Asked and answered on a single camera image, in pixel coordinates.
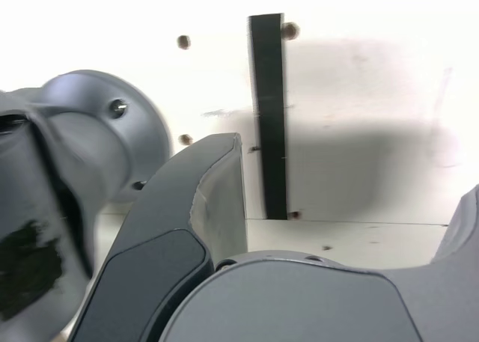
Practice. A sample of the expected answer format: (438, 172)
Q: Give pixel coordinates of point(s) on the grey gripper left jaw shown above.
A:
(157, 237)

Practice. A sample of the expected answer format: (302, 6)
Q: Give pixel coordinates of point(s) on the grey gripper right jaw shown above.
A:
(299, 304)

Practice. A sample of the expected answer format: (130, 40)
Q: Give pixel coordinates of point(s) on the black tape strip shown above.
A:
(270, 113)

